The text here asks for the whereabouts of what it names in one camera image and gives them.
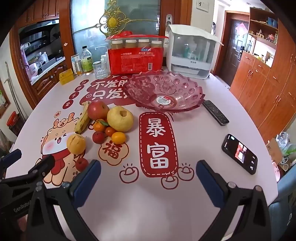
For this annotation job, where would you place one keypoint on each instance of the large yellow orange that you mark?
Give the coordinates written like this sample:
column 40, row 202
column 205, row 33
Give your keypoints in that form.
column 76, row 143

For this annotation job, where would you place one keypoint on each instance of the red apple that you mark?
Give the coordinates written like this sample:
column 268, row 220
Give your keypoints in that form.
column 98, row 110

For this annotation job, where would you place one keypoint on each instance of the orange-red cherry tomato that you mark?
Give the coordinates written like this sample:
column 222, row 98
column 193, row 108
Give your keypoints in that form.
column 110, row 131

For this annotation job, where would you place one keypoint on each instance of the white countertop sterilizer cabinet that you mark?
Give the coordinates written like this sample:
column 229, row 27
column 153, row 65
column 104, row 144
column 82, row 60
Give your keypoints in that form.
column 192, row 58

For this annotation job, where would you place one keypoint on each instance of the black smartphone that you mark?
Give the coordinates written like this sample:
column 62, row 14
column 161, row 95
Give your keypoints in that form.
column 239, row 154

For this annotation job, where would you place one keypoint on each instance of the black remote control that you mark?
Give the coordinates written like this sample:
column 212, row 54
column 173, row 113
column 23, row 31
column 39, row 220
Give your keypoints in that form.
column 216, row 113

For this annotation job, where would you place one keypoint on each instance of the yellow pear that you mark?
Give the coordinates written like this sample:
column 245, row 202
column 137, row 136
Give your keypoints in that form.
column 120, row 119

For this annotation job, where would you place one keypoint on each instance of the spotted yellow banana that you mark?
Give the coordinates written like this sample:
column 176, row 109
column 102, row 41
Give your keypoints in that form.
column 83, row 119

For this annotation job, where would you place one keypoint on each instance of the frosted glass door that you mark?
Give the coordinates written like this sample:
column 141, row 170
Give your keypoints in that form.
column 92, row 27

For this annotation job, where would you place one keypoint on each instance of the white blue carton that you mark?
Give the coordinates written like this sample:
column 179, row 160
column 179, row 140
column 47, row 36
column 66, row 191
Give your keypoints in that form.
column 74, row 62

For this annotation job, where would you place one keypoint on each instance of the clear plastic bag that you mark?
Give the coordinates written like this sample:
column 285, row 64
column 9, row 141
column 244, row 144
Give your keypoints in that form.
column 285, row 142

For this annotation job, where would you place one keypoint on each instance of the small white bottle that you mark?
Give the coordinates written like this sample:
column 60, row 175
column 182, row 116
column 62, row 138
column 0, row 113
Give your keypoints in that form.
column 104, row 60

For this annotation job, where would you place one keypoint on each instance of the small metal can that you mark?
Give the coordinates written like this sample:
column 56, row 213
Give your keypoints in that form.
column 79, row 68

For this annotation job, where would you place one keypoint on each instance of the dark entrance door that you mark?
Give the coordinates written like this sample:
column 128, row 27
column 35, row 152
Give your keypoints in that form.
column 235, row 51

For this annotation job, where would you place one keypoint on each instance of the blue chair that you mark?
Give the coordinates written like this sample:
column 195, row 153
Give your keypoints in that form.
column 283, row 208

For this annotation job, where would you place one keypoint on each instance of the small yellow-orange kumquat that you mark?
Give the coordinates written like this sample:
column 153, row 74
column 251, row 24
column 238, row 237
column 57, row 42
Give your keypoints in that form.
column 118, row 138

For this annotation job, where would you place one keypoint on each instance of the pink glass fruit bowl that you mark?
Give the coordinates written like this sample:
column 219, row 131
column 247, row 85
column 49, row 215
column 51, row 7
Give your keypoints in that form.
column 185, row 92

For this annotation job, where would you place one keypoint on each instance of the clear bottle green label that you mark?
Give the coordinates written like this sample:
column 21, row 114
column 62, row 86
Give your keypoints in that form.
column 87, row 61

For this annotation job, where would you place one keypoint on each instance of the small dark red fruit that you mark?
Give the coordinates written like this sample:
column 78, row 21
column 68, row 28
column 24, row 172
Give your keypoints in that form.
column 98, row 137

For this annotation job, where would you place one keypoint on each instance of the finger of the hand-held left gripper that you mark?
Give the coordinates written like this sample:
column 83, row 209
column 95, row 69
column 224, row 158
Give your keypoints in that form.
column 45, row 163
column 12, row 155

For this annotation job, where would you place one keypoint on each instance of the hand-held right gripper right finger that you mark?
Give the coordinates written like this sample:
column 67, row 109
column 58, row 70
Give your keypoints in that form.
column 208, row 183

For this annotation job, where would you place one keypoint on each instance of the red paper cup package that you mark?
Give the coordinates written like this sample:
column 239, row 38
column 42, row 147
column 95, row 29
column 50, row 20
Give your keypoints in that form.
column 131, row 61

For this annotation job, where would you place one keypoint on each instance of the wooden wall cabinet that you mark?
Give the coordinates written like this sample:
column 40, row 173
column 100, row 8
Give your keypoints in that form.
column 266, row 92

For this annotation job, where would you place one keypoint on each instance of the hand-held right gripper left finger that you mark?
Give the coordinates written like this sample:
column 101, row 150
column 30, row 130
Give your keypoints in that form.
column 89, row 176

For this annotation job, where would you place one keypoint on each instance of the yellow box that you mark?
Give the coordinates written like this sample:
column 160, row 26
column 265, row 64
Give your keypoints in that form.
column 66, row 77

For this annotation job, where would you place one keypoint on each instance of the clear drinking glass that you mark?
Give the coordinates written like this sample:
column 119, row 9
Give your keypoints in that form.
column 100, row 69

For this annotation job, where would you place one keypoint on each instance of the cardboard box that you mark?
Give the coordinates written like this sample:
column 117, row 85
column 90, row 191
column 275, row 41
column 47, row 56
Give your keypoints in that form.
column 274, row 150

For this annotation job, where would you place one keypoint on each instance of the red cherry tomato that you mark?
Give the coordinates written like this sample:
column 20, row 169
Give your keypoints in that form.
column 81, row 164

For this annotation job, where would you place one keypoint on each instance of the gold door ornament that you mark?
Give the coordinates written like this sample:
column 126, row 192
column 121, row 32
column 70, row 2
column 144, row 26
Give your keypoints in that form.
column 113, row 20

